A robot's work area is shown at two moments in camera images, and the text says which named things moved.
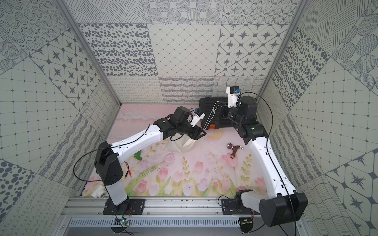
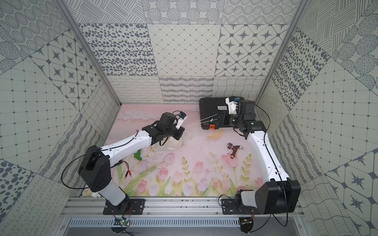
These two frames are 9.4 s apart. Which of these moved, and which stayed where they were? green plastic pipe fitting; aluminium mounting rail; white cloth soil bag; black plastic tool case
Moved: white cloth soil bag
Stayed: aluminium mounting rail; black plastic tool case; green plastic pipe fitting
